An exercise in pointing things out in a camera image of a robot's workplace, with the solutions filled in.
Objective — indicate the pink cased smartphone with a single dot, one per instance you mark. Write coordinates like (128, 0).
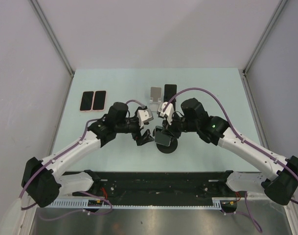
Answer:
(86, 101)
(99, 101)

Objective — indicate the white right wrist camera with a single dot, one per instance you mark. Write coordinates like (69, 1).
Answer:
(166, 111)

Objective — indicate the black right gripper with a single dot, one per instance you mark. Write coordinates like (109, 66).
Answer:
(171, 129)

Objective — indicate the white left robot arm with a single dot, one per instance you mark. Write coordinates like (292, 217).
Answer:
(44, 180)

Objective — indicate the black round base phone stand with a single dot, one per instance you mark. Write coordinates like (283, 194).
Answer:
(168, 149)

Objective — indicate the silver folding phone stand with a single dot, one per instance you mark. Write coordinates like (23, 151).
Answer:
(155, 98)

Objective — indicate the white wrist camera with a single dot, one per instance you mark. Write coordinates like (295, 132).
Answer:
(144, 115)
(166, 111)

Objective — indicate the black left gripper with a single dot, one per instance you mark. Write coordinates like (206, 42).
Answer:
(140, 140)

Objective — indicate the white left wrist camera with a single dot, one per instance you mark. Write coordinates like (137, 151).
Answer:
(144, 115)

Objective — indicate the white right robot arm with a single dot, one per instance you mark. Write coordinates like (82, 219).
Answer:
(277, 176)

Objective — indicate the white slotted cable duct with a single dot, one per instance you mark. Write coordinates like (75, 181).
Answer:
(85, 203)

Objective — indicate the black folding phone stand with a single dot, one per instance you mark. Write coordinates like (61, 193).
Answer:
(169, 91)

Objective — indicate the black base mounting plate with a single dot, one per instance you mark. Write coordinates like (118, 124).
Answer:
(126, 187)

